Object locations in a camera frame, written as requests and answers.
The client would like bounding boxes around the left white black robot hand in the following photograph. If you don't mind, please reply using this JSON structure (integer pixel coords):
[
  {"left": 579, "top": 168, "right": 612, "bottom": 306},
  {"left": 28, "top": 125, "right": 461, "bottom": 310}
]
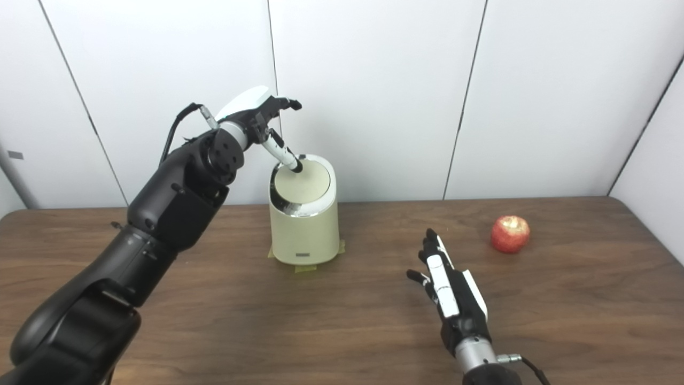
[{"left": 214, "top": 86, "right": 304, "bottom": 174}]

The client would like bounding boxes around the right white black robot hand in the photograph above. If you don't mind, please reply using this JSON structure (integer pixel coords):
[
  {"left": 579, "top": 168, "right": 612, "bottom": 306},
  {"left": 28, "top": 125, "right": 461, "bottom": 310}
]
[{"left": 406, "top": 228, "right": 491, "bottom": 358}]

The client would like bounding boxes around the red apple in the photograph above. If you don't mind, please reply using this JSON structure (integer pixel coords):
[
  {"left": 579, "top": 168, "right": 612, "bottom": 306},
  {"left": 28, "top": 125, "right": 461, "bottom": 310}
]
[{"left": 491, "top": 215, "right": 531, "bottom": 254}]

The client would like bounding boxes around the cream round bin lid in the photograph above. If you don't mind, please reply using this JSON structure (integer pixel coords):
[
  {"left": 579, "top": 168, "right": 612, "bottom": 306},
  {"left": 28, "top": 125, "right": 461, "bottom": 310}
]
[{"left": 274, "top": 163, "right": 331, "bottom": 205}]

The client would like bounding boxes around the cream-colored bin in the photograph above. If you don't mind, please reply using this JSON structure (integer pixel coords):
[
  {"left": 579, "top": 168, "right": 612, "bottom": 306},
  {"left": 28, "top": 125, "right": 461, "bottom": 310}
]
[{"left": 268, "top": 154, "right": 341, "bottom": 266}]

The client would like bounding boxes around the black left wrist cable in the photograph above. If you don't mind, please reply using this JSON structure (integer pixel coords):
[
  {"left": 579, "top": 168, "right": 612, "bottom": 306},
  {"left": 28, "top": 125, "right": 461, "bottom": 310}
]
[{"left": 159, "top": 103, "right": 220, "bottom": 166}]

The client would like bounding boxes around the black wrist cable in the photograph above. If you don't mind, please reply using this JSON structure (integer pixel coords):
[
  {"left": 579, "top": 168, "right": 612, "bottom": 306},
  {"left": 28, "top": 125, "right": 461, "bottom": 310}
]
[
  {"left": 497, "top": 353, "right": 551, "bottom": 385},
  {"left": 159, "top": 103, "right": 220, "bottom": 166}
]

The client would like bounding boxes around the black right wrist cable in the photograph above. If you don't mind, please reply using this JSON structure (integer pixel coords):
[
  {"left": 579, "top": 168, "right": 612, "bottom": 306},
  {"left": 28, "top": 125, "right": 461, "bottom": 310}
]
[{"left": 497, "top": 353, "right": 551, "bottom": 385}]

